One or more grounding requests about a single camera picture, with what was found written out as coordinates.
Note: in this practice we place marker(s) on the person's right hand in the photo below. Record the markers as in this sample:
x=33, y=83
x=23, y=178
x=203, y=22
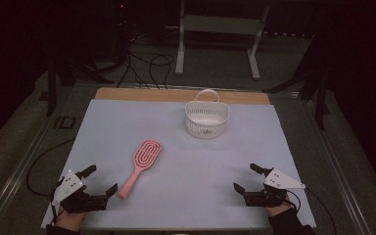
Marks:
x=279, y=210

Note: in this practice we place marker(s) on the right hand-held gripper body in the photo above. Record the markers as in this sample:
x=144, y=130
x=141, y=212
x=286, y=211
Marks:
x=282, y=180

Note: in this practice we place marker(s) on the white perforated basket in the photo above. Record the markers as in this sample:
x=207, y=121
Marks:
x=196, y=130

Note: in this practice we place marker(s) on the pink hairbrush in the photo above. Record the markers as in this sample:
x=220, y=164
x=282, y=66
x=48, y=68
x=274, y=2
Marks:
x=147, y=153

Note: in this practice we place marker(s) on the black tripod stand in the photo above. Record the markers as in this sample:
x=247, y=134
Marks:
x=51, y=84
x=319, y=94

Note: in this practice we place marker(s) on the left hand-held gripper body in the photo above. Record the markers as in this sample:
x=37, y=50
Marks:
x=68, y=190

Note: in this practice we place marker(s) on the person's left hand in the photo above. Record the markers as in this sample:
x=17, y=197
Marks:
x=70, y=220

